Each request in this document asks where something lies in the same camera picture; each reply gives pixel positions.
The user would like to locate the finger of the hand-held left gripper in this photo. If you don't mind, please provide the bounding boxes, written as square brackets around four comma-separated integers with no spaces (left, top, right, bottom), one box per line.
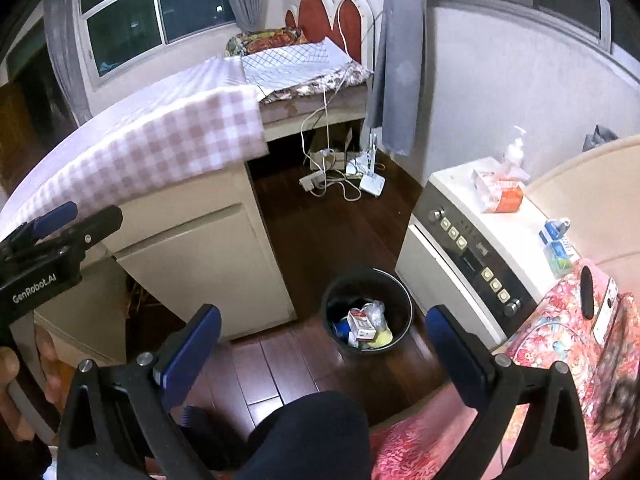
[0,205,124,263]
[7,201,79,248]

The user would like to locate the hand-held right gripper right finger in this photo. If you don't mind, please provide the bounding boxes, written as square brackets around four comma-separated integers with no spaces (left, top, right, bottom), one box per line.
[425,304,590,480]

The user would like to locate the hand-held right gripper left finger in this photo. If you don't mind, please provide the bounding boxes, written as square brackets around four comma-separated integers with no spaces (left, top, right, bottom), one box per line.
[57,303,222,480]

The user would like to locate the yellow cloth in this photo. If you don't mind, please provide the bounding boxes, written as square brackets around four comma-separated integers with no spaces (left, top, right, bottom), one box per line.
[367,327,394,352]

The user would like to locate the black trash bin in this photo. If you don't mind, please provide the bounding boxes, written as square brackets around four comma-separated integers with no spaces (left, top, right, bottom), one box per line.
[321,268,415,358]

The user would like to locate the clear plastic bag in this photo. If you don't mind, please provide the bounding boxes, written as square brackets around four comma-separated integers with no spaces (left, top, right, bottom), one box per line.
[362,300,387,331]

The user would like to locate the red white small box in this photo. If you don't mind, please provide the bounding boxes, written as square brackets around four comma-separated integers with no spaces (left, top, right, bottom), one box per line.
[347,310,378,343]

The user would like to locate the person's left hand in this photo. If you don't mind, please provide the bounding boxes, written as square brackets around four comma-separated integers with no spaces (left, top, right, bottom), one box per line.
[0,327,63,411]

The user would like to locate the blue slipper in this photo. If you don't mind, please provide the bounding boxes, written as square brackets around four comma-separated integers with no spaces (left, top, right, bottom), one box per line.
[181,406,213,431]

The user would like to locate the brown wooden door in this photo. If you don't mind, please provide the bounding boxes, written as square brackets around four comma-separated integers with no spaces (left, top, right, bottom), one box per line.
[0,82,36,186]

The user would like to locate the pink floral blanket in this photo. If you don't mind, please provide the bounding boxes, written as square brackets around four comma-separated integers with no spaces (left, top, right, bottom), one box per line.
[370,259,640,480]

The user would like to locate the cream nightstand with buttons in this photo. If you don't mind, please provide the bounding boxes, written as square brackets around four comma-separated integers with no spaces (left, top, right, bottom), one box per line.
[395,156,581,353]

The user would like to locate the blue white small bottles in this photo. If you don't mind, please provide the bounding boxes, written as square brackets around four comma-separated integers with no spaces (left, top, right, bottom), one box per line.
[539,217,576,278]

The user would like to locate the black phone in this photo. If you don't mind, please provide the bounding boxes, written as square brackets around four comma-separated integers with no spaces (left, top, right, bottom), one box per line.
[580,266,596,320]

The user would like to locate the white flat device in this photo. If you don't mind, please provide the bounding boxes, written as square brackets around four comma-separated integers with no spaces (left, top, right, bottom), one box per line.
[592,279,622,343]

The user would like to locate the orange tissue pack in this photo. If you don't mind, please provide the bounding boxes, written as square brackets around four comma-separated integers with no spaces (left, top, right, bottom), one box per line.
[471,167,526,215]

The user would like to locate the dark hair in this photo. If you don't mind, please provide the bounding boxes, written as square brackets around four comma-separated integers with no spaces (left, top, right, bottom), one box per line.
[592,370,640,466]

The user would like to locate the cream curved headboard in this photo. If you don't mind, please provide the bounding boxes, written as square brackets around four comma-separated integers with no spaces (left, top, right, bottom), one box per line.
[525,135,640,301]

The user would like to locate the white pump bottle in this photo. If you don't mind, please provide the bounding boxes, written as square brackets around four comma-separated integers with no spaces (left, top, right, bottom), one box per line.
[502,126,531,181]

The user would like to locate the white framed sliding window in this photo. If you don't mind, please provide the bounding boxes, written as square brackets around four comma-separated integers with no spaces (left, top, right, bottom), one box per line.
[75,0,238,78]

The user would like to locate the small cardboard box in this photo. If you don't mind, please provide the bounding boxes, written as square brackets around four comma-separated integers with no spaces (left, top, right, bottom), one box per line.
[309,147,351,172]

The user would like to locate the colourful patterned pillow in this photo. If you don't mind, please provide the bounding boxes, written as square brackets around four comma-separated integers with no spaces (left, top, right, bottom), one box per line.
[225,27,308,57]

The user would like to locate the white grid-patterned sheet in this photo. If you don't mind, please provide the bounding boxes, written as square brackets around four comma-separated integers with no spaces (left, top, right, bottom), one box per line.
[240,37,363,98]

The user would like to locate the grey cloth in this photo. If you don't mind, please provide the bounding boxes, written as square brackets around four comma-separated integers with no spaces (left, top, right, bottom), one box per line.
[582,124,621,152]

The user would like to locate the floral bed sheet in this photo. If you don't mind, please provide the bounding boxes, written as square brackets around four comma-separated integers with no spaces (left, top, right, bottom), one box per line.
[257,62,375,106]

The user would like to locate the grey tied curtain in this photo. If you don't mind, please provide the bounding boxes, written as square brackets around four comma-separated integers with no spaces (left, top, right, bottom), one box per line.
[364,0,428,157]

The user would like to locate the red white bed headboard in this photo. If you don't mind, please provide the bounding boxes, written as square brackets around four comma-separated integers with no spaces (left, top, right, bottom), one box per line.
[285,0,376,66]

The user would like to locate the cream bed frame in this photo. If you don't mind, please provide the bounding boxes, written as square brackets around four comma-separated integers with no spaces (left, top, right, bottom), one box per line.
[262,87,371,143]

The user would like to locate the white charger cable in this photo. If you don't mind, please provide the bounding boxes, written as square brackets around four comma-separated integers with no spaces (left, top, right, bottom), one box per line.
[300,0,382,204]

